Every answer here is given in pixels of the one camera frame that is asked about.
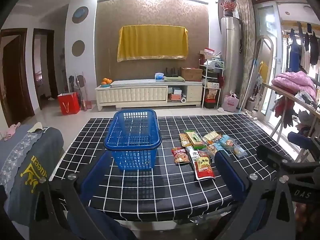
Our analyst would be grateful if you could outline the brown round wall decor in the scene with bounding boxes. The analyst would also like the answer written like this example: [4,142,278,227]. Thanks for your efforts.
[71,40,85,57]

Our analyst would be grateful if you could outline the white hanging garment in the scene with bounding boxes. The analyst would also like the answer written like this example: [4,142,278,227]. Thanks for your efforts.
[300,42,310,73]

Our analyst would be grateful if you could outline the dark brown wooden door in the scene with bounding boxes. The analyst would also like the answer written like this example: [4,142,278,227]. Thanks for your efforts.
[0,28,35,128]

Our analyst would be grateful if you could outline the orange snack packet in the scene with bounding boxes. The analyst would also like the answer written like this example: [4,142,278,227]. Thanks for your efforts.
[179,133,192,147]

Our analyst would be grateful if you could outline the wooden drying rack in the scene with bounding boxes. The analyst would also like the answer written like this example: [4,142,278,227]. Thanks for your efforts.
[261,82,320,155]

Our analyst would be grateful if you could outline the dark brown door frame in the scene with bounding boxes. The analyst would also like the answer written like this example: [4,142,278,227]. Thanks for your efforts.
[32,29,58,110]

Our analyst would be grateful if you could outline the black white checkered tablecloth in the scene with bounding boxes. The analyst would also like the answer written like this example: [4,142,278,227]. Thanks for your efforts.
[49,114,295,222]

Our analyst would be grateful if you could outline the grey blue round wall decor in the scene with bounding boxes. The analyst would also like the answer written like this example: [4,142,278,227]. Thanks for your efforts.
[72,6,89,25]

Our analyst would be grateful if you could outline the grey crown-print cloth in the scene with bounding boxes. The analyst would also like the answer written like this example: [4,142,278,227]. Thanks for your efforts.
[0,124,64,227]

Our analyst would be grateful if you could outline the black hanging garment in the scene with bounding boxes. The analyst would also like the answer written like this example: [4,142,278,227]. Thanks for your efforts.
[306,24,320,65]

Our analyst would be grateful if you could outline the red gift bag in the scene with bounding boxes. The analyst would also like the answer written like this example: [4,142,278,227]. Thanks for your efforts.
[57,92,81,115]

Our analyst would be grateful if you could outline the white shelf rack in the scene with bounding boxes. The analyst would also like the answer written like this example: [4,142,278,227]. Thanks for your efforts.
[201,59,225,108]

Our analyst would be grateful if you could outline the black router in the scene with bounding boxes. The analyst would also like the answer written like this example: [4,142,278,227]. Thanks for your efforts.
[164,67,180,77]

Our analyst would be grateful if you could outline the cream television cabinet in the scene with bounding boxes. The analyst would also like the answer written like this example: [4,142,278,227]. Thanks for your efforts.
[95,79,203,112]

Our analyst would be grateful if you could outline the beige cracker packet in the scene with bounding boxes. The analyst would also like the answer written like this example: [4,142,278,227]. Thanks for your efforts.
[203,131,222,144]

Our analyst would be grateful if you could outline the broom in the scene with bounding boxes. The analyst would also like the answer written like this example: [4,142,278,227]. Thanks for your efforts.
[75,72,87,111]

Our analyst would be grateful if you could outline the black draped clothes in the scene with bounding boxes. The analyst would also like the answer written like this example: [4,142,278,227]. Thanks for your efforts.
[274,97,299,128]

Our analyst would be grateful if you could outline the beige paper sheet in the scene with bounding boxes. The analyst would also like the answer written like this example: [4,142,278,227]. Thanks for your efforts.
[27,122,49,133]

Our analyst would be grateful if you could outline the pink quilt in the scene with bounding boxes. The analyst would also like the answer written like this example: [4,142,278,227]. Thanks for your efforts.
[271,71,317,102]

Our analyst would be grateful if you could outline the standing air conditioner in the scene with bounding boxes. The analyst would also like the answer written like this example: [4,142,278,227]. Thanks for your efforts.
[221,17,243,105]

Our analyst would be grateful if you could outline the pink bag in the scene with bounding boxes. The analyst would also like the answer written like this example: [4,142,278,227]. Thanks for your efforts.
[222,93,240,112]

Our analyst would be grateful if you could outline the patterned curtain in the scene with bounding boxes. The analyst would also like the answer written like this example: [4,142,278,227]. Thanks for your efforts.
[235,0,255,110]

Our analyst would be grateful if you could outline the white red snack packet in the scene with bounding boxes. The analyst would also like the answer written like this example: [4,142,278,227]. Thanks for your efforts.
[186,147,200,163]

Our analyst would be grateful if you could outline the yellow cloth cover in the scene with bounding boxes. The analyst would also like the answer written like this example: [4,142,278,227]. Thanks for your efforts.
[117,25,189,62]

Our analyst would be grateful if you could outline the pink cloth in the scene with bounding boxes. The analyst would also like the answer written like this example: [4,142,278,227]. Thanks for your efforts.
[2,122,21,140]

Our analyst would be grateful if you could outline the brown snack packet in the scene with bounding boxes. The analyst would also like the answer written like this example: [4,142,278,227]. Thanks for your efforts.
[206,144,219,157]

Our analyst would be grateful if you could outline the large red yellow-label packet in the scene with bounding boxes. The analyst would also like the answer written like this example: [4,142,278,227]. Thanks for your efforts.
[194,156,216,180]

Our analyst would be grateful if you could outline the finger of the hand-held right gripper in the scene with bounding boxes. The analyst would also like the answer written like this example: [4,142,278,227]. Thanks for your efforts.
[287,132,317,153]
[257,144,320,174]

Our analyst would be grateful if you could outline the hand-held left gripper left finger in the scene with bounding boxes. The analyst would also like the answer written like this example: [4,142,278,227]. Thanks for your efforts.
[31,152,113,240]

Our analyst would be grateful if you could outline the red flower vase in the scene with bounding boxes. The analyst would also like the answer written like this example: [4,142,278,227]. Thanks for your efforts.
[220,0,237,18]

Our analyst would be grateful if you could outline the brown cardboard box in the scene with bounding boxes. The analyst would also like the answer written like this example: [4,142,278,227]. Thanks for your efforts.
[180,67,203,82]

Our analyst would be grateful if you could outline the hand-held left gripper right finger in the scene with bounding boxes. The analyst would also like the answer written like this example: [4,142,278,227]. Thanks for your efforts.
[214,151,298,240]

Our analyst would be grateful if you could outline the blue plastic basket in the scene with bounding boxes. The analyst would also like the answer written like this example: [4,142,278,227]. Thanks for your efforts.
[104,109,162,172]

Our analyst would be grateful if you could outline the light blue cartoon snack packet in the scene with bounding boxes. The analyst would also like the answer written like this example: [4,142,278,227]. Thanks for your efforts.
[219,135,237,151]

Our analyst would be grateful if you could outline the green cracker packet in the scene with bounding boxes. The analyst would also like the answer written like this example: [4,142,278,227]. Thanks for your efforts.
[184,129,204,147]

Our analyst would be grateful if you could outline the blue hanging garment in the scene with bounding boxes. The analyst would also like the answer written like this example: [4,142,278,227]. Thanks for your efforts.
[287,29,303,72]

